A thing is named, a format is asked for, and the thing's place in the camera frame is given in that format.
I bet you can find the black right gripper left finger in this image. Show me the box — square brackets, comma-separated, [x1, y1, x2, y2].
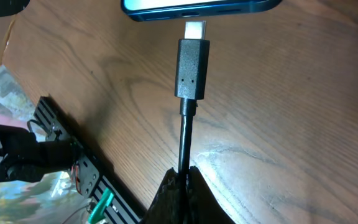
[140, 168, 181, 224]

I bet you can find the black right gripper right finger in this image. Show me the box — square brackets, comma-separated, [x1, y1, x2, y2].
[187, 166, 234, 224]

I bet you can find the black USB charging cable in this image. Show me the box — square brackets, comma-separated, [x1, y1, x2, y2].
[174, 20, 211, 224]

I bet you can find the blue Samsung Galaxy smartphone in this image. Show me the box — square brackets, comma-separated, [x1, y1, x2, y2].
[121, 0, 282, 22]

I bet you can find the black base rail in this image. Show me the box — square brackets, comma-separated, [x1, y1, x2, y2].
[34, 96, 145, 223]

